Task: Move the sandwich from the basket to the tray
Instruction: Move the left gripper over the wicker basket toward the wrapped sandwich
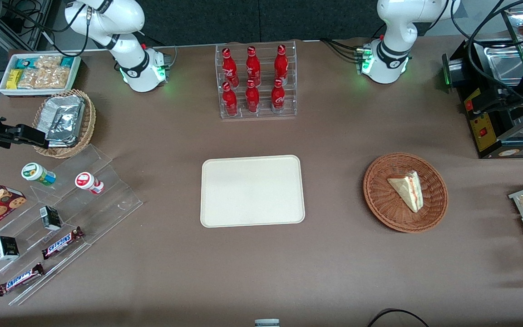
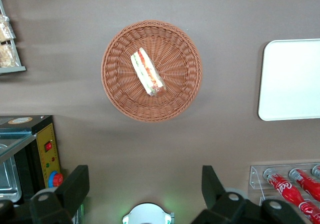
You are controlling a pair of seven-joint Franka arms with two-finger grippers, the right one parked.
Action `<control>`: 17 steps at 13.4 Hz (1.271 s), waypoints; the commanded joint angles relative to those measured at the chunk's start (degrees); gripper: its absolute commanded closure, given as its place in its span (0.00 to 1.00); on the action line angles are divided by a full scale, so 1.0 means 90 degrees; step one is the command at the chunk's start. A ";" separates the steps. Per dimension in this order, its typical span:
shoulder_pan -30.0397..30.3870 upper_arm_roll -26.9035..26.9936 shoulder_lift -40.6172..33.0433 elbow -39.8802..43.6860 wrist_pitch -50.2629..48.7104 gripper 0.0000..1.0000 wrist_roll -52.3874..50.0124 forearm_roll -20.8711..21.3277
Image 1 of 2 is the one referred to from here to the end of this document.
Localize brown round wicker basket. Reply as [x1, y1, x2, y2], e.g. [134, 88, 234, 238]
[363, 152, 449, 234]

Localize black sealing machine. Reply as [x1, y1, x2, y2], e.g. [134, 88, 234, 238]
[442, 38, 523, 159]

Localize cream plastic tray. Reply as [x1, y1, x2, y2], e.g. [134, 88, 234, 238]
[200, 155, 306, 228]

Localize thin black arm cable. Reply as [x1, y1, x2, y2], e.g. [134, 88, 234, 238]
[2, 0, 92, 58]

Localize red cola bottle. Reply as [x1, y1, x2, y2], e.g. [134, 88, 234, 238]
[271, 78, 286, 114]
[245, 79, 261, 114]
[222, 47, 239, 88]
[222, 82, 238, 117]
[274, 44, 289, 86]
[246, 46, 262, 87]

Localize light wicker basket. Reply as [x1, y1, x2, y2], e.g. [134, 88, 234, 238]
[32, 89, 97, 159]

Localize black looped cable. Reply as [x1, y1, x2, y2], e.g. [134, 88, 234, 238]
[367, 308, 431, 327]

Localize clear bag of nuts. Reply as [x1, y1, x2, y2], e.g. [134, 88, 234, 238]
[17, 69, 43, 90]
[40, 67, 71, 90]
[34, 55, 64, 71]

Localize brown Snickers bar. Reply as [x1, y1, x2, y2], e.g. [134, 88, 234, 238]
[0, 263, 45, 297]
[41, 226, 85, 260]

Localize white snack bin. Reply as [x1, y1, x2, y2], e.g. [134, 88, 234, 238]
[0, 54, 82, 97]

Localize black cable bundle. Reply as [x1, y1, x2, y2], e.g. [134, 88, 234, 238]
[320, 38, 365, 62]

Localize triangular wrapped sandwich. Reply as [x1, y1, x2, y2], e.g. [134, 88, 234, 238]
[387, 170, 424, 213]

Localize green lid yogurt cup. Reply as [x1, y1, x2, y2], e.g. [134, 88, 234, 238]
[21, 162, 57, 187]

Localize yellow snack bar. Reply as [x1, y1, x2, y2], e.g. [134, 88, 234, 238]
[6, 69, 24, 90]

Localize thick black cable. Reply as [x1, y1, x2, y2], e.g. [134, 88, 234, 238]
[450, 0, 523, 108]

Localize red lid yogurt cup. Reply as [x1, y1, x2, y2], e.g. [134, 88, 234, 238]
[75, 172, 105, 195]

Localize clear acrylic step display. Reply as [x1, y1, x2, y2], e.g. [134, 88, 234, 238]
[0, 144, 144, 306]

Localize clear acrylic bottle rack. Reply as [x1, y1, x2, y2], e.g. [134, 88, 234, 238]
[215, 40, 298, 120]

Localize small black carton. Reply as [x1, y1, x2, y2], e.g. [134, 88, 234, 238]
[39, 205, 63, 231]
[0, 236, 20, 261]

